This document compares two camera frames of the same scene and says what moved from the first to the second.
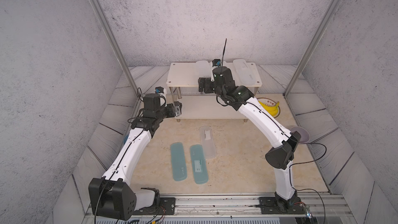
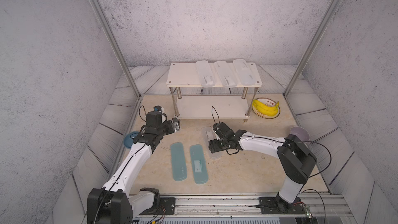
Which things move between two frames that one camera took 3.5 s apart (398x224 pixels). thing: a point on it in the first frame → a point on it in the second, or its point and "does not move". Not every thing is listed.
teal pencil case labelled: x=199 y=164 does not move
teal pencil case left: x=178 y=162 does not move
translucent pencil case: x=203 y=69 does not move
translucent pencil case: x=244 y=73 does not move
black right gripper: x=209 y=82 → x=213 y=147
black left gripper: x=177 y=111 → x=170 y=128
